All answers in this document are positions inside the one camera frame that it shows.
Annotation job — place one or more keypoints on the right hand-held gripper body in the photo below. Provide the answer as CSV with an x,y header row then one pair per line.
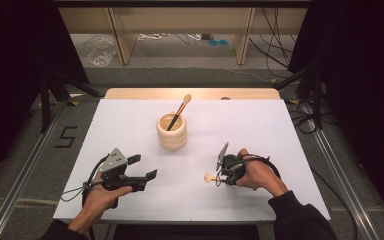
x,y
230,165

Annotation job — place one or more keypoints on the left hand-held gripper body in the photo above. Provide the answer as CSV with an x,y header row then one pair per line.
x,y
113,170

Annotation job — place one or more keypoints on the black makeup brush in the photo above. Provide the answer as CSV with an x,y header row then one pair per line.
x,y
179,111
210,178

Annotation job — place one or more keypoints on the cream ribbed cup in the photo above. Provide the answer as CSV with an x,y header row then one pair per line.
x,y
171,136

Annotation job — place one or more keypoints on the person's right hand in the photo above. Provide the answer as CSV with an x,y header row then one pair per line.
x,y
261,175

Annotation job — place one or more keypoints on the person's left hand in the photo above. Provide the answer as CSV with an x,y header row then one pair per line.
x,y
101,201

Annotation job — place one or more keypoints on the white board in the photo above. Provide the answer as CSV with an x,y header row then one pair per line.
x,y
196,186

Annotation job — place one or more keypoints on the wooden table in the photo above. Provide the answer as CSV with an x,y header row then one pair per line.
x,y
140,93

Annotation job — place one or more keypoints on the black metal stand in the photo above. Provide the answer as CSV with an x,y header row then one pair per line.
x,y
310,86
51,93

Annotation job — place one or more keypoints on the clear plastic bag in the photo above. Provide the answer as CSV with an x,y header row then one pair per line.
x,y
102,52

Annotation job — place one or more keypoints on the blue round discs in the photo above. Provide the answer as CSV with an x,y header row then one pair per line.
x,y
218,42

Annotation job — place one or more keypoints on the aluminium rail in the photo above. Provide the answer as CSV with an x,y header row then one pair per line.
x,y
20,180
343,183

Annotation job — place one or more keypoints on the wooden shelf frame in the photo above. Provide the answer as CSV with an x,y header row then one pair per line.
x,y
123,36

